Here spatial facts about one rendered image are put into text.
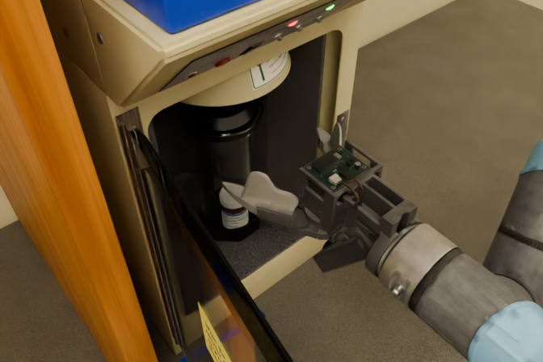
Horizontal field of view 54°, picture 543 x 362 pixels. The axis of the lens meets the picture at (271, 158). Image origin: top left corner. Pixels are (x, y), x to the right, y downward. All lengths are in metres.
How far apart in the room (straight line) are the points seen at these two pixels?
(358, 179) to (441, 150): 0.61
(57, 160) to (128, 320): 0.21
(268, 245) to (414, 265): 0.36
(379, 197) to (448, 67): 0.89
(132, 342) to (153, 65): 0.30
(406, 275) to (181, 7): 0.31
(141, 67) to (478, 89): 1.06
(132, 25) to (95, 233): 0.16
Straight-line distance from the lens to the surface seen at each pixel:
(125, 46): 0.37
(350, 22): 0.63
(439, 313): 0.50
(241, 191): 0.60
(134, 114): 0.49
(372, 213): 0.54
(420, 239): 0.52
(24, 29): 0.31
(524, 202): 0.59
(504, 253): 0.59
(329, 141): 0.66
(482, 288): 0.50
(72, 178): 0.37
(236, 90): 0.58
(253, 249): 0.82
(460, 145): 1.16
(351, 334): 0.84
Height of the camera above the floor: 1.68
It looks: 44 degrees down
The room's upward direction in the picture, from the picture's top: straight up
